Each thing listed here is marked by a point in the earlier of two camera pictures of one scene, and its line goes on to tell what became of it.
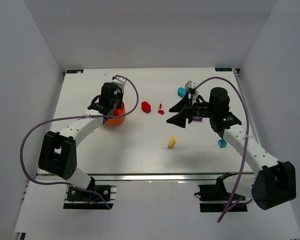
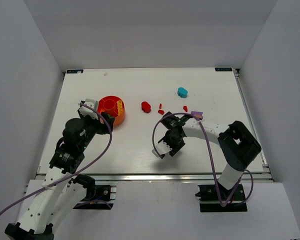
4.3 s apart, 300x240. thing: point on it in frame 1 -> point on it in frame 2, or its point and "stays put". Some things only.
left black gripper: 116,100 -> 103,124
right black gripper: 189,110 -> 175,122
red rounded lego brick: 146,107 stays put
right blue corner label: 223,69 stays put
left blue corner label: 75,71 stays put
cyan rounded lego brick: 181,92 stays put
